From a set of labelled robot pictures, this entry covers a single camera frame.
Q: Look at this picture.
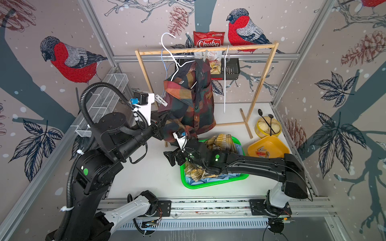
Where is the light blue long-sleeve shirt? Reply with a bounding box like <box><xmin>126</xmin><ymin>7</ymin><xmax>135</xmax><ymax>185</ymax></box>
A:
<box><xmin>184</xmin><ymin>144</ymin><xmax>243</xmax><ymax>186</ymax></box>

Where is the yellow plaid flannel shirt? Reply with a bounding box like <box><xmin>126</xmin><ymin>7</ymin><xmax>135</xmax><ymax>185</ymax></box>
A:
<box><xmin>185</xmin><ymin>134</ymin><xmax>243</xmax><ymax>182</ymax></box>

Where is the dark red plaid shirt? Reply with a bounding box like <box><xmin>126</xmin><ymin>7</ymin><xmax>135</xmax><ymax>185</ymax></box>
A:
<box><xmin>158</xmin><ymin>59</ymin><xmax>216</xmax><ymax>146</ymax></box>

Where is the white wire hanger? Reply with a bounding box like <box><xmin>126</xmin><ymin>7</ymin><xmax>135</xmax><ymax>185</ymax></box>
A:
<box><xmin>160</xmin><ymin>49</ymin><xmax>168</xmax><ymax>79</ymax></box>

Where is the white hanger of red shirt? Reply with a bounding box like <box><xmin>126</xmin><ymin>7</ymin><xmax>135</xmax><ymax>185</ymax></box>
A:
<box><xmin>160</xmin><ymin>32</ymin><xmax>197</xmax><ymax>89</ymax></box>

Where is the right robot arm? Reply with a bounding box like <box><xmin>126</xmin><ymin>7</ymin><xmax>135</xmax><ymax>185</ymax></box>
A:
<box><xmin>164</xmin><ymin>139</ymin><xmax>309</xmax><ymax>215</ymax></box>

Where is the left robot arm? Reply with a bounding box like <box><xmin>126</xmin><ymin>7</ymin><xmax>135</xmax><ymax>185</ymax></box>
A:
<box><xmin>46</xmin><ymin>82</ymin><xmax>169</xmax><ymax>241</ymax></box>

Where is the long black spoon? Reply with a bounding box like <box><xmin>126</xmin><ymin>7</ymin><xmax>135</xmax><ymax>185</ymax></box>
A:
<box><xmin>258</xmin><ymin>109</ymin><xmax>270</xmax><ymax>135</ymax></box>

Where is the green perforated plastic tray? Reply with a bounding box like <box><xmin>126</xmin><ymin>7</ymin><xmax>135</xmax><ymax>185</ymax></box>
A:
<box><xmin>180</xmin><ymin>134</ymin><xmax>249</xmax><ymax>189</ymax></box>

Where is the yellow plastic tray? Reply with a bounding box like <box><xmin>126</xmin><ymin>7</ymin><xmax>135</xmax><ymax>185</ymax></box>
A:
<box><xmin>247</xmin><ymin>136</ymin><xmax>291</xmax><ymax>158</ymax></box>

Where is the yellow bamboo steamer basket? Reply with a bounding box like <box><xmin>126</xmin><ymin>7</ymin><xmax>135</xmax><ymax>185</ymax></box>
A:
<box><xmin>254</xmin><ymin>116</ymin><xmax>282</xmax><ymax>138</ymax></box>

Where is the short black spoon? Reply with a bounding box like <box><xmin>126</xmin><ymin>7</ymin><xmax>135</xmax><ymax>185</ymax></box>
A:
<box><xmin>268</xmin><ymin>114</ymin><xmax>275</xmax><ymax>136</ymax></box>

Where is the red chips bag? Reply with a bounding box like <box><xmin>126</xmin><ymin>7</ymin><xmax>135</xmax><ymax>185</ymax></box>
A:
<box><xmin>192</xmin><ymin>31</ymin><xmax>226</xmax><ymax>74</ymax></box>

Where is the wooden clothes rack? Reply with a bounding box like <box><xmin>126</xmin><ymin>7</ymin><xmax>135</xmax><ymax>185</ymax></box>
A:
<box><xmin>135</xmin><ymin>41</ymin><xmax>279</xmax><ymax>140</ymax></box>

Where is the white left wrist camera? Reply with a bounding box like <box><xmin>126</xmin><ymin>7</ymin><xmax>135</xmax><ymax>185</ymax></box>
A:
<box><xmin>130</xmin><ymin>90</ymin><xmax>155</xmax><ymax>126</ymax></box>

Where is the white wire mesh basket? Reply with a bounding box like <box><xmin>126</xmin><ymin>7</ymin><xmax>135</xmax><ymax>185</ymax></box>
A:
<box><xmin>75</xmin><ymin>73</ymin><xmax>128</xmax><ymax>138</ymax></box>

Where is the black wall basket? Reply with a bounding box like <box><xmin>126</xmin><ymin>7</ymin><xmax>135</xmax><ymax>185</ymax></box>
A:
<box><xmin>211</xmin><ymin>58</ymin><xmax>241</xmax><ymax>80</ymax></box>

